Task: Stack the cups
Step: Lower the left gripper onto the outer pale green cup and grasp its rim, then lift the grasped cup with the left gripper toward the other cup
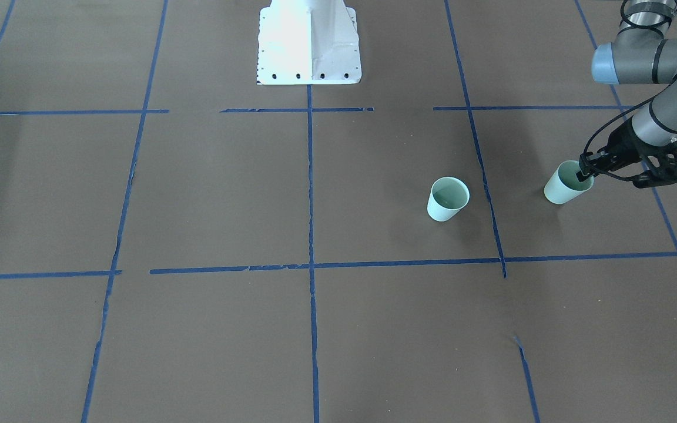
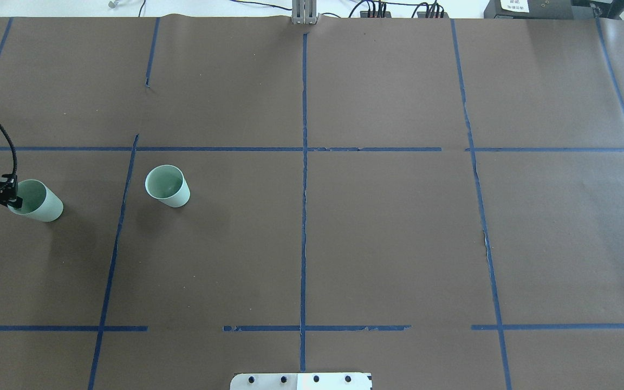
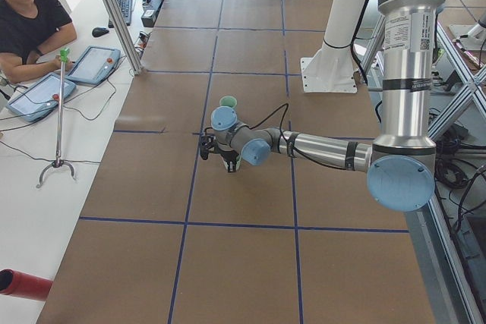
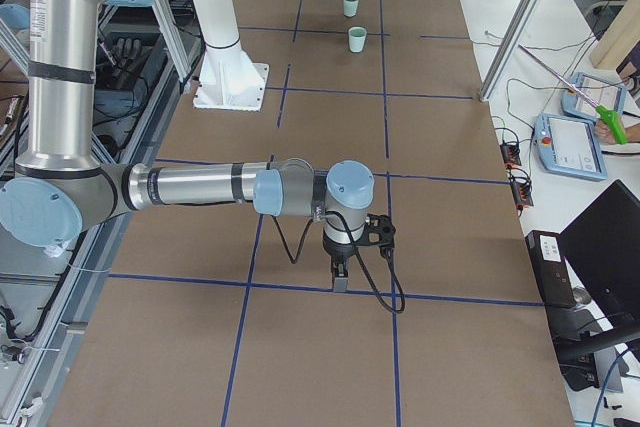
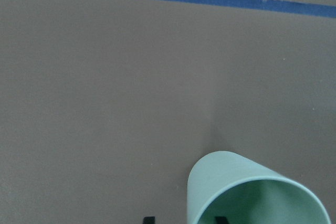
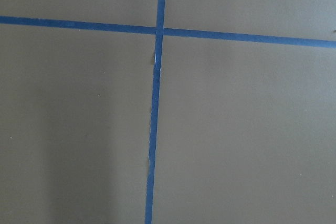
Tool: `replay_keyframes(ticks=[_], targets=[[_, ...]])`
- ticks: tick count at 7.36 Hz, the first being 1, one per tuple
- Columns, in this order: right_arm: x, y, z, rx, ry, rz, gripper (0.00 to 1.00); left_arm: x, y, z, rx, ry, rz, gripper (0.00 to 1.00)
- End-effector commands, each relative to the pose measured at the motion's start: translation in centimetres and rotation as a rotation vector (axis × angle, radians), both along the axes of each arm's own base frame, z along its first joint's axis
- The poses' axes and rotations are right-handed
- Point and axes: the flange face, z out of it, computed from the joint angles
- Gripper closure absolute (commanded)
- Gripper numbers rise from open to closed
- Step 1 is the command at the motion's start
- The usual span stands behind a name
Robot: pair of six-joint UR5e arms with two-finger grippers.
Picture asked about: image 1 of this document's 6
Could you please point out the mint green cup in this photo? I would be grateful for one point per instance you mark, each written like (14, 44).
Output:
(566, 183)
(448, 196)

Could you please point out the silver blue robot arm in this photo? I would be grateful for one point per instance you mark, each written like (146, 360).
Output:
(643, 52)

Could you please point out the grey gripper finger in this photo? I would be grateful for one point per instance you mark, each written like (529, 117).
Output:
(586, 172)
(589, 159)

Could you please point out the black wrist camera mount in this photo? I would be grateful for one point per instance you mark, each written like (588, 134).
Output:
(661, 165)

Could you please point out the white pillar with base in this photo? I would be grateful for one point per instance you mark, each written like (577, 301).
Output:
(308, 42)

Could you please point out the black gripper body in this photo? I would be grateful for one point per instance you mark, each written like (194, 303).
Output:
(623, 144)

